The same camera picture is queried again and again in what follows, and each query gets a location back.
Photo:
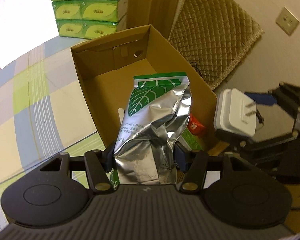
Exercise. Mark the checkered tablecloth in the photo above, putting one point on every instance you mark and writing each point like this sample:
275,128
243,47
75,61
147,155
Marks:
42,111

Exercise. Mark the red snack packet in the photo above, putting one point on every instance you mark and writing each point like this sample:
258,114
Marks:
196,127

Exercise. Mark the quilted brown chair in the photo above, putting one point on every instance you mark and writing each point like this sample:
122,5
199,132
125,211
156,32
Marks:
215,37

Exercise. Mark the silver foil bag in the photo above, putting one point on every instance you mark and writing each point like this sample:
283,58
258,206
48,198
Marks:
157,114

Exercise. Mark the white plastic rice spoon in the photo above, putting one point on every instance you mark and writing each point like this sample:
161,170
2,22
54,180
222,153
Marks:
121,113

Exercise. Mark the single wall socket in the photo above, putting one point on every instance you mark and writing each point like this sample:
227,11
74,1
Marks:
287,21

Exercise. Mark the white power adapter plug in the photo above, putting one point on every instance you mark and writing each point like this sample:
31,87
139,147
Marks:
236,113

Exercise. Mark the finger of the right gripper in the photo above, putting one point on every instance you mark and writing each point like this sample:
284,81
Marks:
240,143
286,96

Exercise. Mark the brown cardboard box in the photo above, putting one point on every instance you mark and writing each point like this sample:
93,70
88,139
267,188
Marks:
106,67

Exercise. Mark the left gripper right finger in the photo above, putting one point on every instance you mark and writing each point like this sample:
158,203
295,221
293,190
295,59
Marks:
194,164

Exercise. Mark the brown wooden door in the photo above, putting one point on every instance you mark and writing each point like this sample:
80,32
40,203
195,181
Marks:
159,13

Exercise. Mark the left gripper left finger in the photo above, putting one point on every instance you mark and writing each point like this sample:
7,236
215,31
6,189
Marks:
97,164

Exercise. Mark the green spray medicine box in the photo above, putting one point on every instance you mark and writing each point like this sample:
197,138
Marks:
190,141

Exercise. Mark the green tissue pack stack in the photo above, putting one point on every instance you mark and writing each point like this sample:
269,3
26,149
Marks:
89,19

